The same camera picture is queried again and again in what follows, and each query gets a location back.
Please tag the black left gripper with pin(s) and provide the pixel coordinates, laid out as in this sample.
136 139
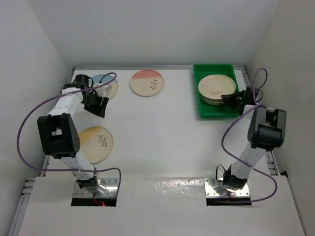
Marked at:
98 110

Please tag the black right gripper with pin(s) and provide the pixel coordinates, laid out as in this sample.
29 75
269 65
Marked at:
230 98

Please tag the cream plate green section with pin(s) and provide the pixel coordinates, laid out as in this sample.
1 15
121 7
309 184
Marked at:
214 86
211 101

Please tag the cream plate green section front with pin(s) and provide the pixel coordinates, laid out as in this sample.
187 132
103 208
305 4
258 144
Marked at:
214 86

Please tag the cream plate yellow section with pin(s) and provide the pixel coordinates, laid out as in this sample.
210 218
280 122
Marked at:
96 143

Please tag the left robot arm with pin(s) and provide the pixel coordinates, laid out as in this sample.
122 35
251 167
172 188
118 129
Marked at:
59 136

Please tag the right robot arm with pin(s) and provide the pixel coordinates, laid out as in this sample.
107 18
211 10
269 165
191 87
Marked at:
266 132

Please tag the green plastic bin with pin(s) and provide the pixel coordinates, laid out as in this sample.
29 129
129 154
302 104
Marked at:
207 110

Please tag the cream plate blue section back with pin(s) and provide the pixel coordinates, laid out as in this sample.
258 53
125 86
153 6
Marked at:
101 79

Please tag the cream plate pink section back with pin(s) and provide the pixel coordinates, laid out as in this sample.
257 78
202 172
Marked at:
146 83

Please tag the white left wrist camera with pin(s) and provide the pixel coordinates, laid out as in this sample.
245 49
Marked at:
104 90

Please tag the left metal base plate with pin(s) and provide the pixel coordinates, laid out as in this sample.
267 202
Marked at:
105 188

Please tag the metal base plate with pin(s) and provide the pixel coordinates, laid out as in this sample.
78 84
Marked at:
215 189
105 188

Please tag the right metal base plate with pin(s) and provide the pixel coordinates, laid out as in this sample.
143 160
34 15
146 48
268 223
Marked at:
215 189

